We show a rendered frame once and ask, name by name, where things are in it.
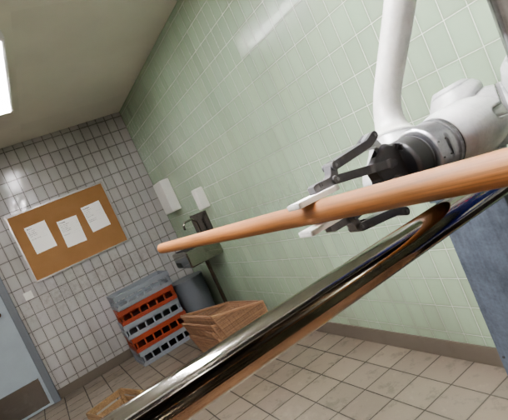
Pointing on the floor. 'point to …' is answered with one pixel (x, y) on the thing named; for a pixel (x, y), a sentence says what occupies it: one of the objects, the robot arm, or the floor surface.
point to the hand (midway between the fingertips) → (318, 211)
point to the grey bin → (193, 292)
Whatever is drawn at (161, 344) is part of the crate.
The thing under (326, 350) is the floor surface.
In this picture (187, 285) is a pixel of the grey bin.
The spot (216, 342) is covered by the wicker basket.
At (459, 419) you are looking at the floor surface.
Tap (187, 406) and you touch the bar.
